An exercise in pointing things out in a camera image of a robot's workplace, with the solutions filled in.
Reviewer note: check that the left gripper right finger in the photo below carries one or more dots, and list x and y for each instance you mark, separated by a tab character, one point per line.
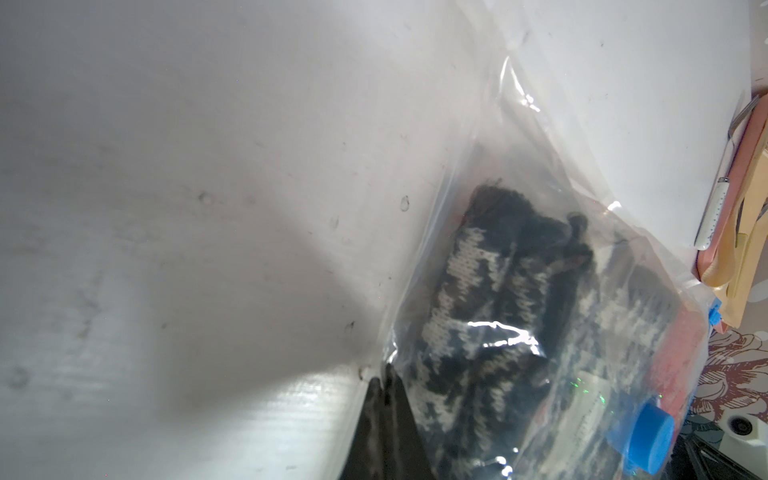
403	451

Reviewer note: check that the blue zip slider clip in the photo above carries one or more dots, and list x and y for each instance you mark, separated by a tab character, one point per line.
714	315

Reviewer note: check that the pink tray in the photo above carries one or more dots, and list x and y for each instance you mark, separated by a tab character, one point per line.
746	140

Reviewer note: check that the clear plastic vacuum bag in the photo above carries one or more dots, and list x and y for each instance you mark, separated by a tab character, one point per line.
507	141

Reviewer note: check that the blue vacuum bag valve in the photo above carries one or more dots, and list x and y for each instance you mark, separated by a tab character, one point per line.
646	439

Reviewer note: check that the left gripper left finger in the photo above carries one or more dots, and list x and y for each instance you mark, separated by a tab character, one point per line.
366	457

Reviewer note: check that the black white houndstooth scarf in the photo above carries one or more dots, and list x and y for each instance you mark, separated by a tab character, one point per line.
536	346

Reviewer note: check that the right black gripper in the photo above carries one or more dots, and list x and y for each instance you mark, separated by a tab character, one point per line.
734	447

